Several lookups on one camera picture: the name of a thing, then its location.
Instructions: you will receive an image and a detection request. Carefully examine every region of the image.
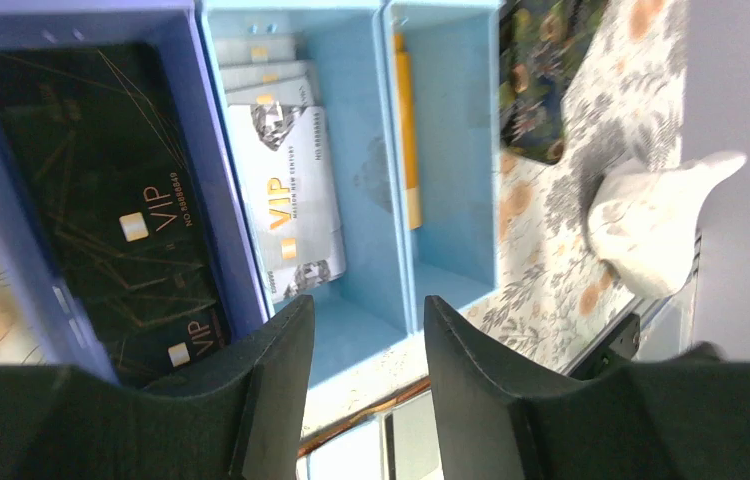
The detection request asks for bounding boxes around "pale grey credit card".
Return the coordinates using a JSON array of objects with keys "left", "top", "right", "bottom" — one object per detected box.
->
[{"left": 213, "top": 35, "right": 345, "bottom": 303}]

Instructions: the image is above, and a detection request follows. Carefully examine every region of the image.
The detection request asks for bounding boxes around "brown leather card holder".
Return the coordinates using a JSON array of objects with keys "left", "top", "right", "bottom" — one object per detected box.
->
[{"left": 297, "top": 376, "right": 431, "bottom": 458}]

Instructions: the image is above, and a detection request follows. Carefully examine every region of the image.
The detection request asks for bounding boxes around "floral patterned table mat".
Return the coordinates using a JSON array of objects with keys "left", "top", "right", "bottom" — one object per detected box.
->
[{"left": 466, "top": 1, "right": 689, "bottom": 371}]

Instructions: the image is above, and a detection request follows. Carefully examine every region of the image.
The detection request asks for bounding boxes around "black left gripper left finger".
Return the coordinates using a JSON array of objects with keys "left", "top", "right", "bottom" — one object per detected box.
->
[{"left": 0, "top": 295, "right": 315, "bottom": 479}]

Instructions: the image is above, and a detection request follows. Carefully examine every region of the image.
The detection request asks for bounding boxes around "dark floral patterned necktie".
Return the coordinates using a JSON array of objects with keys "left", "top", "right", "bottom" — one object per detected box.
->
[{"left": 499, "top": 0, "right": 609, "bottom": 165}]

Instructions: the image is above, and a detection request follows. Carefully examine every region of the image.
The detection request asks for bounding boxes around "white crumpled cloth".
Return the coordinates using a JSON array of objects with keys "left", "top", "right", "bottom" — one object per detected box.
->
[{"left": 587, "top": 151, "right": 747, "bottom": 299}]

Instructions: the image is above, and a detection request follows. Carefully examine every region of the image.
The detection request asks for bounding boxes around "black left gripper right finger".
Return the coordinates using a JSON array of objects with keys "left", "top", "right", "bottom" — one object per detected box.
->
[{"left": 424, "top": 296, "right": 750, "bottom": 479}]

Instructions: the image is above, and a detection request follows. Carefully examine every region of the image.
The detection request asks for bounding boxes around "black item in box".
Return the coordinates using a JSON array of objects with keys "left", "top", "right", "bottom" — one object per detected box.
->
[{"left": 0, "top": 42, "right": 230, "bottom": 388}]

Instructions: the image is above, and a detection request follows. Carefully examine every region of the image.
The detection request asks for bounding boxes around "blue three-compartment organizer box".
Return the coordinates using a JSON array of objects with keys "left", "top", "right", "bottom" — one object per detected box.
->
[{"left": 0, "top": 1, "right": 497, "bottom": 385}]

